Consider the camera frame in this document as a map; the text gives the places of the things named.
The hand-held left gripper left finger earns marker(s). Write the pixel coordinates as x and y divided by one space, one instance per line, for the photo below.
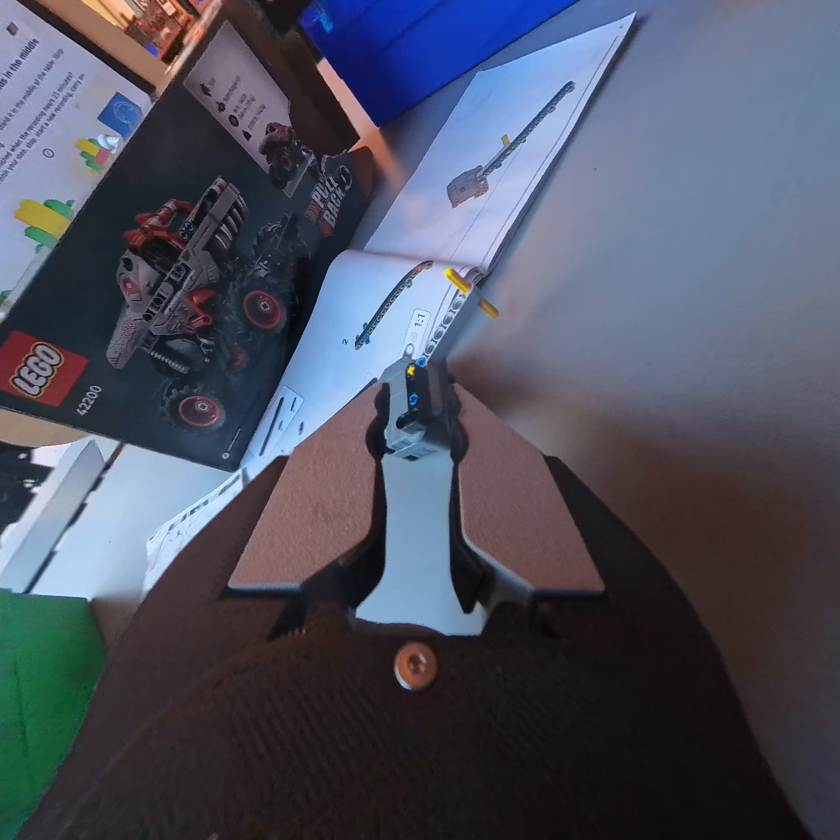
308 518

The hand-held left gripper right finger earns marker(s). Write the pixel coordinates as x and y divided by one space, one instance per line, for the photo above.
525 518

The grey lego assembly yellow axles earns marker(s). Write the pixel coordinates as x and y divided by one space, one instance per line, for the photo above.
453 315

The white lego sticker sheet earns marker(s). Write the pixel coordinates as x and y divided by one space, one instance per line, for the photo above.
184 531

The open lego instruction booklet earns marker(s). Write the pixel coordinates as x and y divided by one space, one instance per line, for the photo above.
367 302

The black lego set box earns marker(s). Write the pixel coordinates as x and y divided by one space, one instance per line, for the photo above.
197 275

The white panel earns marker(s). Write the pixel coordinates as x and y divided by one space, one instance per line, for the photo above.
59 505

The green plastic bin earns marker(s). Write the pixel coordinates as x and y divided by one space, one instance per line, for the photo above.
39 682

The blue plastic bin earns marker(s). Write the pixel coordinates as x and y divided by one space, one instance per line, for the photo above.
426 46

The white printed instruction sheet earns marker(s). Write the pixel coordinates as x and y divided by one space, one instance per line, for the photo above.
46 85

